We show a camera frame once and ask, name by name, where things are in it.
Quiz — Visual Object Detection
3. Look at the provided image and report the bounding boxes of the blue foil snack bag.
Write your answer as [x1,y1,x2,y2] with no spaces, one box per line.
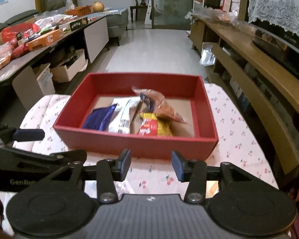
[83,104,117,131]

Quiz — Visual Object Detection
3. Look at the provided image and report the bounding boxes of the brown tofu snack packet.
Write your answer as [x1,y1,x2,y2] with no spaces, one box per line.
[132,86,186,123]

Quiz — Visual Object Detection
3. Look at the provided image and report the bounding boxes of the cherry print tablecloth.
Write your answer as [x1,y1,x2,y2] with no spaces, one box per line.
[13,84,278,196]

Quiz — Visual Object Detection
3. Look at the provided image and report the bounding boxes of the long side table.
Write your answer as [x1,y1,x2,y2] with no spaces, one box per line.
[0,16,109,110]

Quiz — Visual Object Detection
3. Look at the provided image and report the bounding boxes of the red yellow snack packet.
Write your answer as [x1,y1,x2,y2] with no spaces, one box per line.
[137,112,173,136]

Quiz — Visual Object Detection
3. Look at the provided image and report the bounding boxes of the white pouch in box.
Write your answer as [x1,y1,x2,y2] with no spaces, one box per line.
[108,97,140,134]

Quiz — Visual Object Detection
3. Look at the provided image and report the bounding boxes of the red cardboard box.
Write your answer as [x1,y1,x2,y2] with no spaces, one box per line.
[53,73,219,160]

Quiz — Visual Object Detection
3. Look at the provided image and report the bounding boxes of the white storage box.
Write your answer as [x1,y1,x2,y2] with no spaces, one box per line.
[50,49,88,83]

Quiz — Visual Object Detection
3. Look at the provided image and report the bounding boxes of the orange cardboard box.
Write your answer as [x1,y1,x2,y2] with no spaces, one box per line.
[27,29,64,51]

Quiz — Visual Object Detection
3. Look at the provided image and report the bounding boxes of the red plastic bag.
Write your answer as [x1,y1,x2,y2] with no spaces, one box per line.
[1,23,41,43]

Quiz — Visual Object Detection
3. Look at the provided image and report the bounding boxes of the wooden tv cabinet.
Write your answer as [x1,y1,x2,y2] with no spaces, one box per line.
[190,15,299,177]

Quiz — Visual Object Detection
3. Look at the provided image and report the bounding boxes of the clear plastic bag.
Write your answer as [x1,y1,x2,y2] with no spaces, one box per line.
[199,42,215,66]

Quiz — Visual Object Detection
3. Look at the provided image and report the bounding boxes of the orange basket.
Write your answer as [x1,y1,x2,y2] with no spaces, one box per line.
[66,5,92,17]

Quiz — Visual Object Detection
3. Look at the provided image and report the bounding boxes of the yellow pomelo fruit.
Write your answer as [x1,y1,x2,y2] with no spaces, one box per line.
[92,1,105,13]

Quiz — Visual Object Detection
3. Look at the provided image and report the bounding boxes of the grey sofa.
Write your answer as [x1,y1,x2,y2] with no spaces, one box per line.
[106,8,128,46]

